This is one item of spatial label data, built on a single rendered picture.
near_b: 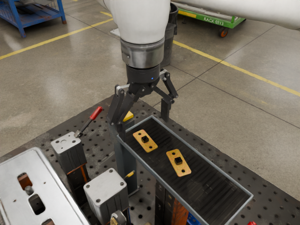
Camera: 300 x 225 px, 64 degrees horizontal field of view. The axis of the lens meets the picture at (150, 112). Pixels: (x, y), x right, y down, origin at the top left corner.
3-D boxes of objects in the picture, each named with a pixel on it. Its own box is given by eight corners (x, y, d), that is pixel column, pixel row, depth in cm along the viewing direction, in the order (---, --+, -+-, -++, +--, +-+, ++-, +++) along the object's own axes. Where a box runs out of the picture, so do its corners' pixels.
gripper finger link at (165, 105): (161, 98, 66) (163, 97, 66) (160, 117, 70) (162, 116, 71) (167, 104, 64) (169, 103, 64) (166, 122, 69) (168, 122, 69)
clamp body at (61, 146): (68, 195, 107) (44, 141, 83) (90, 181, 113) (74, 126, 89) (78, 211, 102) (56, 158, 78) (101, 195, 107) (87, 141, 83)
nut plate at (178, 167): (165, 152, 67) (165, 150, 66) (177, 148, 68) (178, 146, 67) (178, 177, 61) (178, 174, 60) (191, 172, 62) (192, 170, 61)
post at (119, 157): (117, 187, 110) (105, 117, 81) (130, 178, 114) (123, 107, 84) (127, 199, 106) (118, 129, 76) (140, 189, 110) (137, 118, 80)
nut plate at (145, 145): (132, 134, 72) (131, 131, 71) (143, 129, 74) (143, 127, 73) (147, 153, 67) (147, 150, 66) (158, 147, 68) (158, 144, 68)
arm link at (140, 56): (111, 31, 50) (114, 57, 54) (134, 49, 44) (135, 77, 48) (149, 22, 53) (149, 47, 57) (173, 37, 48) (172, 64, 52)
